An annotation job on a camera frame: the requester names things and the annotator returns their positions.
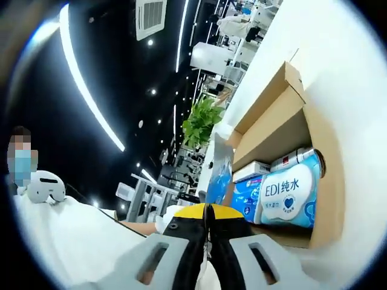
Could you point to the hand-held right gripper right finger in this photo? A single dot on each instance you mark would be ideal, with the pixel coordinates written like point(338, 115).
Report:
point(239, 250)

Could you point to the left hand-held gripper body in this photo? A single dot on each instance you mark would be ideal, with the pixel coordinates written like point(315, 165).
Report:
point(164, 217)

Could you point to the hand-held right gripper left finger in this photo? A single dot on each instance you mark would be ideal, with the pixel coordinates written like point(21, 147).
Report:
point(181, 241)

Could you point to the blue tissue pack soft item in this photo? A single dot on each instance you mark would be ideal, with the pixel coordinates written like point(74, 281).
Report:
point(242, 199)

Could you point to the wet wipes pack soft item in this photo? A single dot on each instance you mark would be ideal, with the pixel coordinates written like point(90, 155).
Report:
point(284, 196)

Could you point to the white medicine box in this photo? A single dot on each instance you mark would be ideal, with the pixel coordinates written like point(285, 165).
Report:
point(251, 169)

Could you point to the white spray can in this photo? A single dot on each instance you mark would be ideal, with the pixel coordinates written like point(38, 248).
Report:
point(290, 158)

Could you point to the brown cardboard shoe box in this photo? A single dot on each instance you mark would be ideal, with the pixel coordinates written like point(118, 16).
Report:
point(272, 127)

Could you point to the person in white shirt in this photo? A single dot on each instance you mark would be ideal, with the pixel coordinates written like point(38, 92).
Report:
point(75, 241)

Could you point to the green potted plant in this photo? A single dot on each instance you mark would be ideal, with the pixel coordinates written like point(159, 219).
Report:
point(199, 121)

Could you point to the white chest-worn device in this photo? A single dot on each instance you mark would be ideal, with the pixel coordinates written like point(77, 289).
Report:
point(45, 187)

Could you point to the ceiling light strip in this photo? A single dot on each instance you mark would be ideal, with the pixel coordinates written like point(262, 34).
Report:
point(181, 36)
point(87, 90)

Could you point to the white pillar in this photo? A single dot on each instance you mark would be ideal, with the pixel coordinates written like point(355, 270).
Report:
point(208, 56)

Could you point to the ceiling air conditioner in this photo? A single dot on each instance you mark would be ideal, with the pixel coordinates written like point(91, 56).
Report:
point(149, 18)

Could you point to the white desk frame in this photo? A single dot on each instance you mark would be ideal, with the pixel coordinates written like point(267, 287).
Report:
point(142, 193)

